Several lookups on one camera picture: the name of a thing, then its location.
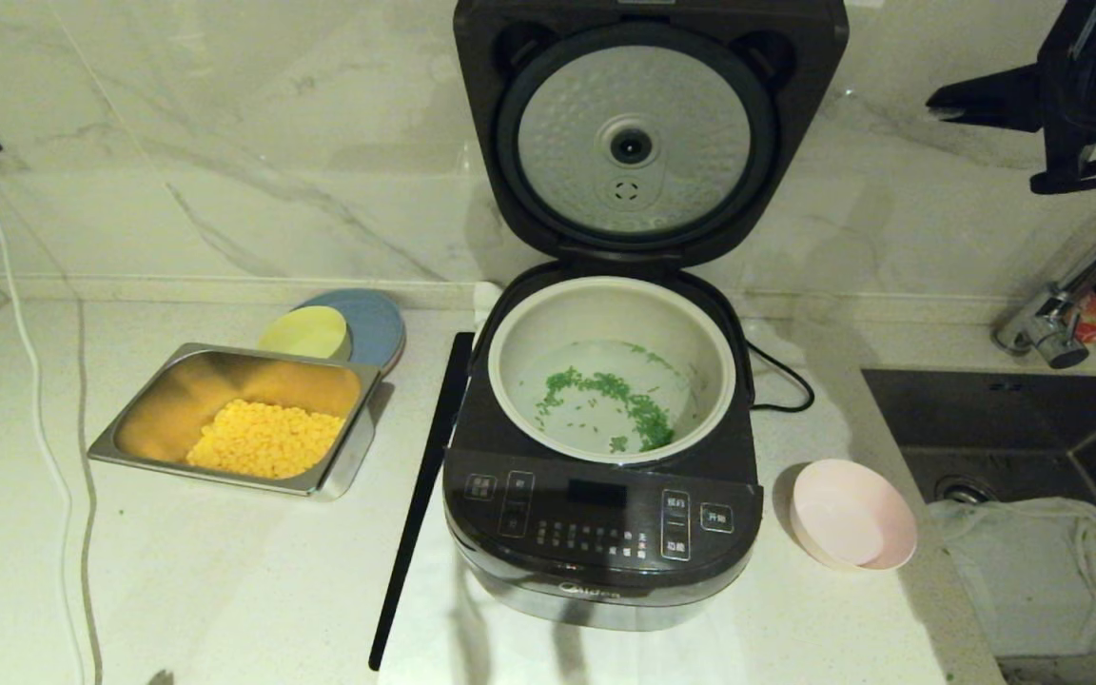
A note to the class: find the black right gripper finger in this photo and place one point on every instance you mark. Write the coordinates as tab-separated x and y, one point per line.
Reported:
1009	112
1005	86

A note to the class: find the pink bowl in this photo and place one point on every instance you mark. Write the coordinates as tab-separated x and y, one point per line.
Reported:
848	514

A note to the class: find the green grains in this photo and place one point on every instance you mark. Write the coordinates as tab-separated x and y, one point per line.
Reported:
648	414

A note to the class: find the black rice cooker lid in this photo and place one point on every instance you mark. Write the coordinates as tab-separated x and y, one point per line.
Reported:
500	114

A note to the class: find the white inner pot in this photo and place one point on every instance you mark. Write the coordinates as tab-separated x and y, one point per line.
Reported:
605	319

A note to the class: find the black rice cooker body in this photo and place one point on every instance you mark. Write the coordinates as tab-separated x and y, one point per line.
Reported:
605	533

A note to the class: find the chrome faucet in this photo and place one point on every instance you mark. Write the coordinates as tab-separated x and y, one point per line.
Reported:
1043	328

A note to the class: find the round metal sink drain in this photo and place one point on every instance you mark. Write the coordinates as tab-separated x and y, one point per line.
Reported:
959	490

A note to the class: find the white cloth with green specks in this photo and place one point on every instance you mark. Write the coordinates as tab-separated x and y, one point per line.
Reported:
1024	580

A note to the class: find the blue plate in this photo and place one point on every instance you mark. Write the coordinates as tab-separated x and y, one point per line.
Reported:
377	328

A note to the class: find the long black flat strip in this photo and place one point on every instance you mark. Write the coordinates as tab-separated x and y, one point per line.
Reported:
420	504

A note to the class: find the yellow-green small dish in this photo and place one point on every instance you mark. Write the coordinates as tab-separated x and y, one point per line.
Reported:
305	333

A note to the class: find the yellow corn kernels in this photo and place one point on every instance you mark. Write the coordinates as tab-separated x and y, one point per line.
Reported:
267	440

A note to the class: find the stainless steel tray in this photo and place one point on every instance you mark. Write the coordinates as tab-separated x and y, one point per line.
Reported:
177	400

